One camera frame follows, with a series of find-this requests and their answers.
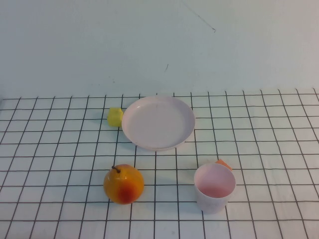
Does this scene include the pale pink round plate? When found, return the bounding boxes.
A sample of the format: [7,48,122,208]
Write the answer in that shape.
[121,96,196,152]

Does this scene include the pale pink plastic cup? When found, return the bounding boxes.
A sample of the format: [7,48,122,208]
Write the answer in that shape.
[193,163,236,215]

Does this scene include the yellow sponge cube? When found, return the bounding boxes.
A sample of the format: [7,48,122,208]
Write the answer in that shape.
[107,107,124,128]

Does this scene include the orange yellow toy pear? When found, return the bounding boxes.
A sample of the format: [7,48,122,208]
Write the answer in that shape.
[103,164,145,205]

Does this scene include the orange block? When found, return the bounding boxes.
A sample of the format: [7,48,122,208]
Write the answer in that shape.
[215,159,233,172]

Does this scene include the white black grid table mat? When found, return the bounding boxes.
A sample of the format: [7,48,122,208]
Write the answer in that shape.
[0,88,319,239]

